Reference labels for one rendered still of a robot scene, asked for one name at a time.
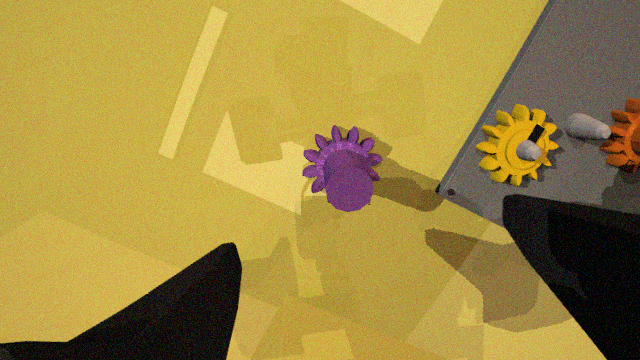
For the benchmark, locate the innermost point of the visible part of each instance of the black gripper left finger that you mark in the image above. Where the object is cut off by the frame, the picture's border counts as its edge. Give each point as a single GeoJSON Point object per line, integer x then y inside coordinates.
{"type": "Point", "coordinates": [188, 317]}

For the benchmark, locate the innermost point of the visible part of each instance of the orange gear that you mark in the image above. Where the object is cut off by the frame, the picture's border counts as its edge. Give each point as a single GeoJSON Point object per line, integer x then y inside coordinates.
{"type": "Point", "coordinates": [624, 141]}

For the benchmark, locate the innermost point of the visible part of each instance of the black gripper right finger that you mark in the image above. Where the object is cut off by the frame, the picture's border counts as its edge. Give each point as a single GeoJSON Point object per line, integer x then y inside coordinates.
{"type": "Point", "coordinates": [590, 258]}

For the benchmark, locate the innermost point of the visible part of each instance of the grey board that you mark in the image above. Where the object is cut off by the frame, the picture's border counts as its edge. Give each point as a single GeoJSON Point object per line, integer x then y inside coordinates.
{"type": "Point", "coordinates": [580, 61]}

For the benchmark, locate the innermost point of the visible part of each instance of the yellow gear with black stripe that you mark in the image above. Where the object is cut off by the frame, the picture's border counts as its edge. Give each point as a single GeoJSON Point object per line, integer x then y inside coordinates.
{"type": "Point", "coordinates": [504, 139]}

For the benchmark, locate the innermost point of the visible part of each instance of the purple gear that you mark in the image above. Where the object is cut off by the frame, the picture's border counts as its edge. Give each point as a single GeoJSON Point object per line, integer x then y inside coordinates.
{"type": "Point", "coordinates": [343, 168]}

